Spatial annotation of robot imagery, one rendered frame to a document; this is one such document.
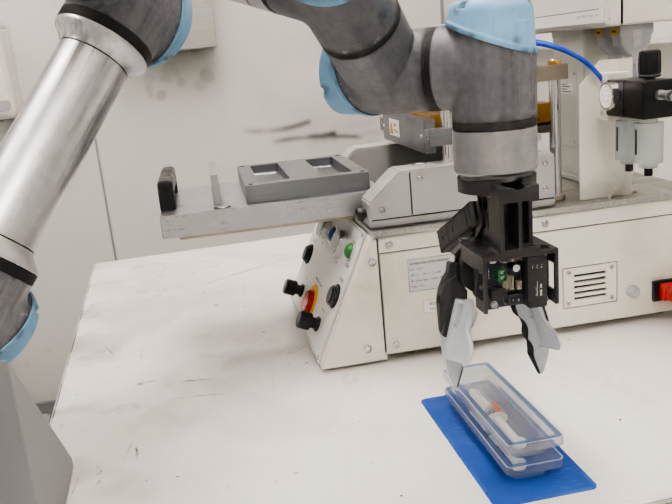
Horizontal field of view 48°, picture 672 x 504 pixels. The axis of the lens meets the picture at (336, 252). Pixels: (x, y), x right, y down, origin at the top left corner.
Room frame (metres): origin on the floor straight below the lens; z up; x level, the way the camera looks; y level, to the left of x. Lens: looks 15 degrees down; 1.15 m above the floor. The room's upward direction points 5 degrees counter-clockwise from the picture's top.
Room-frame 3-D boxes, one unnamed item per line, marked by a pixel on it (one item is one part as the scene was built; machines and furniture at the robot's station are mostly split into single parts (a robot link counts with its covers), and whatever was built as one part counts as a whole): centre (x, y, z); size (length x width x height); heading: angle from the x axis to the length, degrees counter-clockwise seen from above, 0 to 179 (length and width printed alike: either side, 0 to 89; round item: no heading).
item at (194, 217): (1.08, 0.09, 0.97); 0.30 x 0.22 x 0.08; 99
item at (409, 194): (0.98, -0.16, 0.96); 0.26 x 0.05 x 0.07; 99
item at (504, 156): (0.69, -0.16, 1.05); 0.08 x 0.08 x 0.05
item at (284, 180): (1.09, 0.04, 0.98); 0.20 x 0.17 x 0.03; 9
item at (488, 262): (0.68, -0.15, 0.97); 0.09 x 0.08 x 0.12; 9
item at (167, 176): (1.06, 0.23, 0.99); 0.15 x 0.02 x 0.04; 9
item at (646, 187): (1.13, -0.25, 0.93); 0.46 x 0.35 x 0.01; 99
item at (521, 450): (0.71, -0.15, 0.78); 0.18 x 0.06 x 0.02; 10
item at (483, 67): (0.69, -0.15, 1.13); 0.09 x 0.08 x 0.11; 64
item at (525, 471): (0.71, -0.15, 0.76); 0.18 x 0.06 x 0.02; 9
